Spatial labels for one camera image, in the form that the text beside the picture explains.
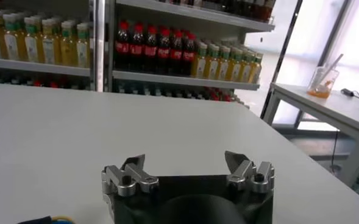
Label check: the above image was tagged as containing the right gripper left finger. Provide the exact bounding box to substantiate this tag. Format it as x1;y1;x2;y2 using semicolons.
101;153;160;197

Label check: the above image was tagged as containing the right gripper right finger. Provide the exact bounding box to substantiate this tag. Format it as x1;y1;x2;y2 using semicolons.
224;150;275;194

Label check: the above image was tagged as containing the grey metal shelf unit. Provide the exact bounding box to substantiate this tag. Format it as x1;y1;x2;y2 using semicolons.
0;0;106;92
104;0;276;107

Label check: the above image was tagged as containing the cola bottle red cap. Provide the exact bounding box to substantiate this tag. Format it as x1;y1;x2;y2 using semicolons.
157;27;171;75
115;20;130;71
182;32;197;77
169;29;183;75
129;23;144;72
143;24;158;74

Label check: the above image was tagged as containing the clear stirring rod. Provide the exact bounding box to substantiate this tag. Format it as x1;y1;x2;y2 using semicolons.
321;54;344;82

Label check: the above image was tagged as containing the grey metal frame table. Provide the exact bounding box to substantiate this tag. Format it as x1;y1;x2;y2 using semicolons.
260;82;359;189

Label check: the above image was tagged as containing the black plug with cable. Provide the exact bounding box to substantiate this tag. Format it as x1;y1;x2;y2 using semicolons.
340;88;359;104

